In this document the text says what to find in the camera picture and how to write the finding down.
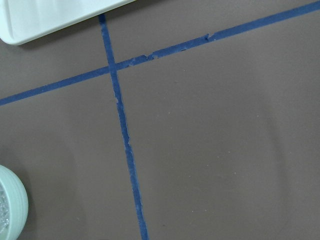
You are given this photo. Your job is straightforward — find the green ceramic bowl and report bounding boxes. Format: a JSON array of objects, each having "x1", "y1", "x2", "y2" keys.
[{"x1": 0, "y1": 165, "x2": 29, "y2": 240}]

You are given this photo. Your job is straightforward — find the clear ice cubes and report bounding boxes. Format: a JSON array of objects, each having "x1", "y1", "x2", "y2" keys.
[{"x1": 0, "y1": 186, "x2": 10, "y2": 233}]

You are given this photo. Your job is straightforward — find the cream bear tray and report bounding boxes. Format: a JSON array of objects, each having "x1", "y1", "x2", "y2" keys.
[{"x1": 0, "y1": 0, "x2": 131, "y2": 46}]

